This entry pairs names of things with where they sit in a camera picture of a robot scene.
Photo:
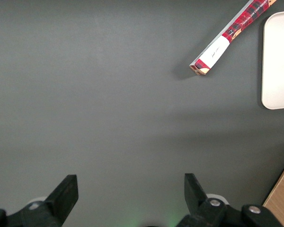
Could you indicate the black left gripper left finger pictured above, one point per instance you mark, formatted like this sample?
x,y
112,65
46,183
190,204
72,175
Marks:
x,y
64,196

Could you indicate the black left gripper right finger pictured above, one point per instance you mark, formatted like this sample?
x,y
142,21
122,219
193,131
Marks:
x,y
195,198

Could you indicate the red tartan shortbread box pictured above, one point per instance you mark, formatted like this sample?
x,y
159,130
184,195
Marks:
x,y
227,37

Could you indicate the white rectangular tray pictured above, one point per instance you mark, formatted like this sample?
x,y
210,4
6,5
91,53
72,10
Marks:
x,y
279,63

